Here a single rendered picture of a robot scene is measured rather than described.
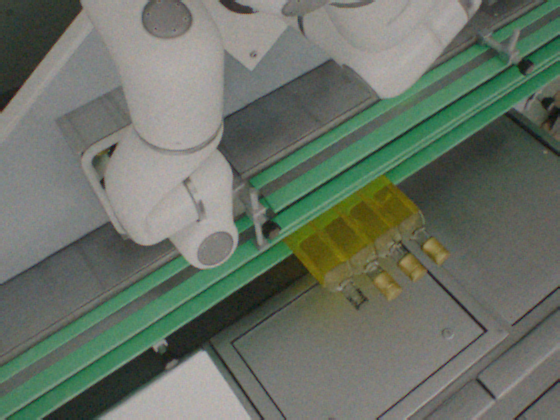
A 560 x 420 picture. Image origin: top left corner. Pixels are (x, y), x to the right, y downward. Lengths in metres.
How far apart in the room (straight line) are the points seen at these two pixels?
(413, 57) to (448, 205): 0.76
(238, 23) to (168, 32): 0.47
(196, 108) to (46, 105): 0.46
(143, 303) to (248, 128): 0.36
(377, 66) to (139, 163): 0.27
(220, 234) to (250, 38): 0.34
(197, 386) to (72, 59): 0.62
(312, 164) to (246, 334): 0.36
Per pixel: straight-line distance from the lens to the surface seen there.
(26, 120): 0.92
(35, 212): 1.05
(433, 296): 1.23
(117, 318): 1.07
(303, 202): 1.10
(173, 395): 1.17
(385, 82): 0.67
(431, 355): 1.18
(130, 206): 0.62
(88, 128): 0.91
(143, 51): 0.45
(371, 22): 0.55
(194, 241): 0.72
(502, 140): 1.54
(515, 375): 1.21
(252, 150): 1.06
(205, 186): 0.68
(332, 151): 1.08
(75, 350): 1.07
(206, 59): 0.46
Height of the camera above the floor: 1.44
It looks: 28 degrees down
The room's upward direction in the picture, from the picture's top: 139 degrees clockwise
